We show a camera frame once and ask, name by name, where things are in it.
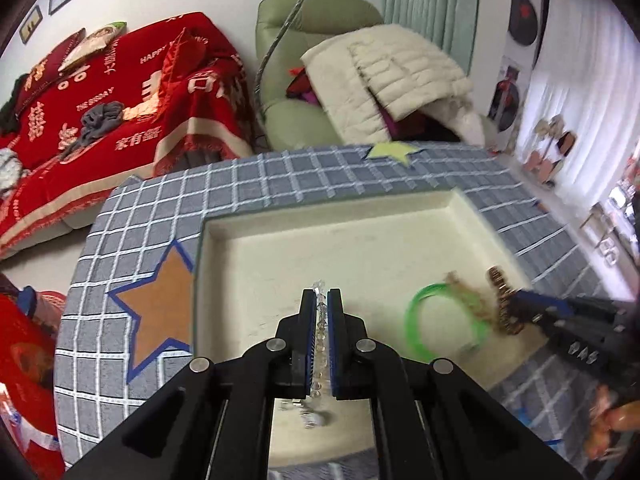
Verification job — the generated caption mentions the braided brown bracelet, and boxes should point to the braided brown bracelet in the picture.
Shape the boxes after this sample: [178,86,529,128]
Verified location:
[445,271,493,327]

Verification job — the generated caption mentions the dark clothes pile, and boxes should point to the dark clothes pile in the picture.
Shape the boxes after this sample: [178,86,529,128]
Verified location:
[0,74,29,134]

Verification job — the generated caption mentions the pink decorative stand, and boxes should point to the pink decorative stand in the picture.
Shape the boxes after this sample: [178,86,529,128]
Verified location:
[525,116,577,187]

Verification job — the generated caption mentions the grey white knitted cloth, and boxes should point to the grey white knitted cloth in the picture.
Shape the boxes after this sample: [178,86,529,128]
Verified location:
[0,150,32,197]

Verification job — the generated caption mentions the red embroidered pillow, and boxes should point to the red embroidered pillow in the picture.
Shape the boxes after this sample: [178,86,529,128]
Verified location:
[15,30,86,97]

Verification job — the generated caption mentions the cream quilted jacket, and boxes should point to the cream quilted jacket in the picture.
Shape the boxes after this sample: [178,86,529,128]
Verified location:
[300,22,486,148]

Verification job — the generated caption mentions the white green printed pillow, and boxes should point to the white green printed pillow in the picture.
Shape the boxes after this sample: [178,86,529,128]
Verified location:
[57,22,128,74]

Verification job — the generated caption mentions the person's right hand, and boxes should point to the person's right hand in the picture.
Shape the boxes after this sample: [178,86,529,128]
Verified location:
[587,384,640,461]

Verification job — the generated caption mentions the grey-green tray cream inside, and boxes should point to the grey-green tray cream inside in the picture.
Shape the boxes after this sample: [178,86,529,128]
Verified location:
[192,187,548,468]

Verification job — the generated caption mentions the white sheer curtain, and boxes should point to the white sheer curtain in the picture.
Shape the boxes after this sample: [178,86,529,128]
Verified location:
[515,0,640,241]

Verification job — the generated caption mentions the brown bead bracelet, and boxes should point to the brown bead bracelet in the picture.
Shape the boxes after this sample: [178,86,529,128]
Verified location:
[487,267,526,337]

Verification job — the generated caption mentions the grey crumpled cloth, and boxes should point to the grey crumpled cloth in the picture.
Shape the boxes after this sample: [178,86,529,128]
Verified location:
[80,101,126,147]

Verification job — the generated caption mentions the pale green armchair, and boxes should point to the pale green armchair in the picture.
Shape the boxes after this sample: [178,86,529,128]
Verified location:
[255,0,493,153]

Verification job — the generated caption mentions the white tumble dryer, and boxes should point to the white tumble dryer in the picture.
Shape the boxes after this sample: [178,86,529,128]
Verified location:
[506,0,542,47]

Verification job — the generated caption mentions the green translucent bangle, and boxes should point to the green translucent bangle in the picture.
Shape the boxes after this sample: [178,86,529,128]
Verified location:
[405,282,493,361]

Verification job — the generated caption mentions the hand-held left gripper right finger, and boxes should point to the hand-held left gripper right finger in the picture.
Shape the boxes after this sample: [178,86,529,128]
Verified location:
[327,287,583,480]

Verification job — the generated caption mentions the small black picture frame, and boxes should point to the small black picture frame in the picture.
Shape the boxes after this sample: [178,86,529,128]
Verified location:
[20,5,43,44]

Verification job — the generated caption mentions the clear crystal bead bracelet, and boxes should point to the clear crystal bead bracelet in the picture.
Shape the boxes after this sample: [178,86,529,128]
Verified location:
[282,279,336,429]

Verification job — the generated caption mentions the pale green curtain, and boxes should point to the pale green curtain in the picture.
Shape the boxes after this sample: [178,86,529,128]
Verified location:
[382,0,481,72]

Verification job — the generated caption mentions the red gift bag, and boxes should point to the red gift bag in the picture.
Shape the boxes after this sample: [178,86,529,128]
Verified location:
[0,285,69,467]

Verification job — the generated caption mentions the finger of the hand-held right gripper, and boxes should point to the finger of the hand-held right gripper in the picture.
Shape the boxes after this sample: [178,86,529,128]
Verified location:
[500,305,616,343]
[509,289,637,318]

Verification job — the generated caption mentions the white washing machine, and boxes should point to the white washing machine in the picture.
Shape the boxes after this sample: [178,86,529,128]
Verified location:
[491,57,524,135]

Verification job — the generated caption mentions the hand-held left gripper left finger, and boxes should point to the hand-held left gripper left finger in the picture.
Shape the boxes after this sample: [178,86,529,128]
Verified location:
[65,287,321,480]

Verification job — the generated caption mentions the red printed blanket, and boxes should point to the red printed blanket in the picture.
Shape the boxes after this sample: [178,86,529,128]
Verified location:
[0,10,253,261]

